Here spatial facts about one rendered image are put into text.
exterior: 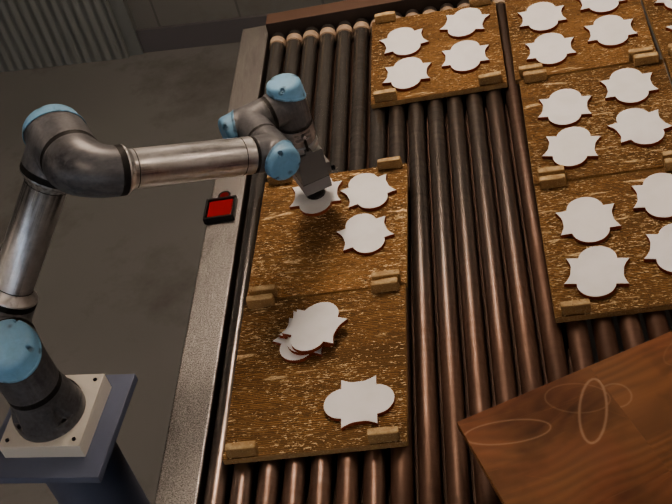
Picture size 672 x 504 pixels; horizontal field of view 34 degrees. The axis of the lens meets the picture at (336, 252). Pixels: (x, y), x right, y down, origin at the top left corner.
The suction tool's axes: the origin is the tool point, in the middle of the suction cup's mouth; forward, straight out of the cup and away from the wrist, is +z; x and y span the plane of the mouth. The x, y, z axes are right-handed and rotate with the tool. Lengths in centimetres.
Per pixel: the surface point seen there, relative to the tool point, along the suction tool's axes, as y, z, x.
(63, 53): 300, 93, 34
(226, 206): 19.6, 6.7, 17.7
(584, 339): -64, 8, -28
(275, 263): -7.8, 6.0, 15.0
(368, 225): -10.2, 5.0, -7.2
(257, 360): -33.0, 6.0, 28.6
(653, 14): 20, 6, -104
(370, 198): -1.9, 5.0, -11.5
